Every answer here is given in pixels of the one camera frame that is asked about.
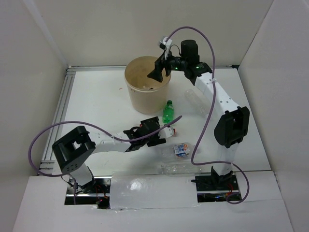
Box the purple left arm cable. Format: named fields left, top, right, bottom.
left=28, top=115, right=183, bottom=205

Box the clear bottle white cap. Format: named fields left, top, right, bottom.
left=184, top=89, right=209, bottom=117

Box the crushed clear bottle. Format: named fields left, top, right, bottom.
left=161, top=163, right=202, bottom=175

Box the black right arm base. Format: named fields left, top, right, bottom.
left=191, top=168, right=242, bottom=203

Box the green plastic bottle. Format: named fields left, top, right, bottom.
left=162, top=100, right=174, bottom=125

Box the clear bottle blue label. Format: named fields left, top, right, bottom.
left=160, top=142, right=195, bottom=162

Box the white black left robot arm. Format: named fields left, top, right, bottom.
left=52, top=117, right=175, bottom=193

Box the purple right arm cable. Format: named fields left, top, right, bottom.
left=166, top=26, right=251, bottom=205

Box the long red label bottle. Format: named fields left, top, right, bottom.
left=136, top=124, right=175, bottom=139

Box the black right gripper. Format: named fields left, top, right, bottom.
left=148, top=47, right=188, bottom=82

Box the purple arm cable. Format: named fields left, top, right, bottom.
left=166, top=26, right=251, bottom=205
left=28, top=115, right=183, bottom=205

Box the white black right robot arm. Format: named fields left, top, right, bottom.
left=147, top=37, right=250, bottom=189

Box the white foil cover sheet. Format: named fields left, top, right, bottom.
left=110, top=174, right=198, bottom=210

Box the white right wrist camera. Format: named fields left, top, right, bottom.
left=159, top=36, right=172, bottom=59

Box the beige plastic bin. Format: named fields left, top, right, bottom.
left=124, top=56, right=171, bottom=114

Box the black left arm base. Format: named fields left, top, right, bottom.
left=61, top=176, right=112, bottom=209

